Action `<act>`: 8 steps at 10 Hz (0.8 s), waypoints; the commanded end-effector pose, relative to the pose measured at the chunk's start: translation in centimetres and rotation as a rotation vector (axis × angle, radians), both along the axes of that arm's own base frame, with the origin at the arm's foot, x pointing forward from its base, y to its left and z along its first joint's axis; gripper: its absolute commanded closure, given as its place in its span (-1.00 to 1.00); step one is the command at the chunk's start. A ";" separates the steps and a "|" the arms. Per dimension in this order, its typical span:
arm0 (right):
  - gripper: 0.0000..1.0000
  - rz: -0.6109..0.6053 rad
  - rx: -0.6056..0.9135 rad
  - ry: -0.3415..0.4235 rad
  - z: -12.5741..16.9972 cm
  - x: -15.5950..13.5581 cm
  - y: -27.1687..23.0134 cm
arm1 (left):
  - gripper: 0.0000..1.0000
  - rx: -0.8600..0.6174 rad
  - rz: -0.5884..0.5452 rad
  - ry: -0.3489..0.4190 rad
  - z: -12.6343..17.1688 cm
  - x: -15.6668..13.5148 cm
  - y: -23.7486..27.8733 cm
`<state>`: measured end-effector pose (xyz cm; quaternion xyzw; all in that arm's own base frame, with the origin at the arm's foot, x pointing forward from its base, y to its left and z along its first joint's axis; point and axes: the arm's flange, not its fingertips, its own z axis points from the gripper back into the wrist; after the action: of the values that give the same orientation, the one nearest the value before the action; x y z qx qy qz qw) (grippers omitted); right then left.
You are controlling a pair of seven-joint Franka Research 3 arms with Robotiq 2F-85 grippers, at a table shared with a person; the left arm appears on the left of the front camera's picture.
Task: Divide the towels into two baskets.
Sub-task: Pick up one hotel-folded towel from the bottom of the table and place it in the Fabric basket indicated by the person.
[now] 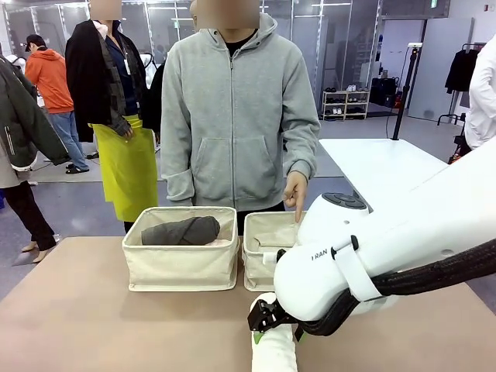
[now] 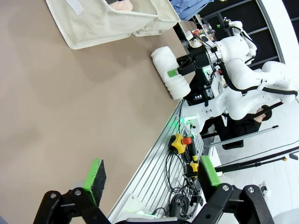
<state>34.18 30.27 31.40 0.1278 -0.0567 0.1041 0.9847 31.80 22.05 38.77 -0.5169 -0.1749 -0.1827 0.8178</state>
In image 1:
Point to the person's left forearm gray sleeve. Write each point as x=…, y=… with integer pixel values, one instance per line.
x=304, y=155

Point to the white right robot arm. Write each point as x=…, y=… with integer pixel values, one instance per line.
x=387, y=240

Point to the black camera pole stand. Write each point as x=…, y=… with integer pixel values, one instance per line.
x=403, y=97

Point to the black storage boxes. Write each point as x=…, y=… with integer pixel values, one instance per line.
x=383, y=91

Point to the person's right forearm gray sleeve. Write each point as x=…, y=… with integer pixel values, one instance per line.
x=176, y=182

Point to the black clothes rack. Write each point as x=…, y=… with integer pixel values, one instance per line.
x=451, y=116

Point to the aproned bystander's hand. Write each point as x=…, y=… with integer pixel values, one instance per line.
x=126, y=129

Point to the person in gray hoodie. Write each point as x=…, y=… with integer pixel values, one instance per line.
x=232, y=116

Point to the bystander in white jacket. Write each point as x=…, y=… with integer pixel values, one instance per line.
x=482, y=97

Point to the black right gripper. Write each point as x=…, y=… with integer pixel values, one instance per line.
x=267, y=315

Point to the bystander with yellow apron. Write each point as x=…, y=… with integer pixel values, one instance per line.
x=124, y=166

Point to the bystander in green jacket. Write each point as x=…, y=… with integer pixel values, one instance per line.
x=19, y=128

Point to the dark gray towel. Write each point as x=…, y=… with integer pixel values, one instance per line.
x=178, y=231

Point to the bystander in orange hoodie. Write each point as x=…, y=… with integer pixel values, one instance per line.
x=50, y=77

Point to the black hanging garment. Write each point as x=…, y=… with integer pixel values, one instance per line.
x=461, y=71

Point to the white towel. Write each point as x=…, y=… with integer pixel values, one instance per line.
x=275, y=352

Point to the person's left hand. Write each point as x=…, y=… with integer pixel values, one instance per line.
x=296, y=190

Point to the wooden shoe rack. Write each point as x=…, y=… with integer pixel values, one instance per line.
x=345, y=104

